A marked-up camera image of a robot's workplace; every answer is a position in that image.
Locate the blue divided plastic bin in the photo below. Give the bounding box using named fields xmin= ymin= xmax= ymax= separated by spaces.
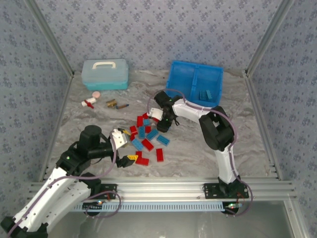
xmin=164 ymin=60 xmax=224 ymax=108

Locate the light blue lidded storage box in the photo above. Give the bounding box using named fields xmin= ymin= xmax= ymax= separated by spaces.
xmin=81 ymin=59 xmax=129 ymax=91

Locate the grey metal base panel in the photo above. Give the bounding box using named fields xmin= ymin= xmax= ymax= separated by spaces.
xmin=14 ymin=199 xmax=310 ymax=238

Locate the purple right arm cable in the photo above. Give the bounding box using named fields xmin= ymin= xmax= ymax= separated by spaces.
xmin=147 ymin=88 xmax=254 ymax=218

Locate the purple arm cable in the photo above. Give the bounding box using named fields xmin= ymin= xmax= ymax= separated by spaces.
xmin=6 ymin=135 xmax=122 ymax=238
xmin=147 ymin=88 xmax=254 ymax=218

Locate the aluminium side rail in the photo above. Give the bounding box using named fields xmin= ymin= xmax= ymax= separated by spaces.
xmin=38 ymin=73 xmax=75 ymax=183
xmin=244 ymin=71 xmax=283 ymax=179

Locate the white valve with red handle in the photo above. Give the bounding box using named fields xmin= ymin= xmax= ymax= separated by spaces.
xmin=81 ymin=97 xmax=98 ymax=109

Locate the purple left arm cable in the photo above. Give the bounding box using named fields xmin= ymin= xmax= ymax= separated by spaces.
xmin=6 ymin=135 xmax=122 ymax=238

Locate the wide aluminium front rail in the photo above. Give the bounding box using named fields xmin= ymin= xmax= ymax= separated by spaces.
xmin=26 ymin=176 xmax=298 ymax=202

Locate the slotted grey cable duct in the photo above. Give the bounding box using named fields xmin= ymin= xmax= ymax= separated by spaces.
xmin=74 ymin=201 xmax=225 ymax=213

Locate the aluminium frame post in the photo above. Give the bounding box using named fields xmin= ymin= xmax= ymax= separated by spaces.
xmin=244 ymin=0 xmax=297 ymax=76
xmin=23 ymin=0 xmax=75 ymax=78

